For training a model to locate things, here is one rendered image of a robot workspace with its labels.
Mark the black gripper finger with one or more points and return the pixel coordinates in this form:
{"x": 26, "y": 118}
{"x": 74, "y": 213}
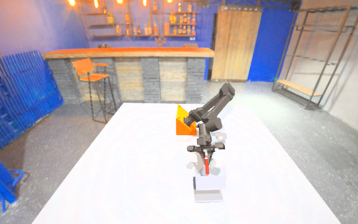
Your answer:
{"x": 210, "y": 153}
{"x": 203, "y": 155}

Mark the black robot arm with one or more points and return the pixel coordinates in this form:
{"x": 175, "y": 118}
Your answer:
{"x": 210, "y": 119}

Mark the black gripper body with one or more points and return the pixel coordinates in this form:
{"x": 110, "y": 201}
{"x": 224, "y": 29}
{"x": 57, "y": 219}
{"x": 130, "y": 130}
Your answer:
{"x": 219, "y": 145}

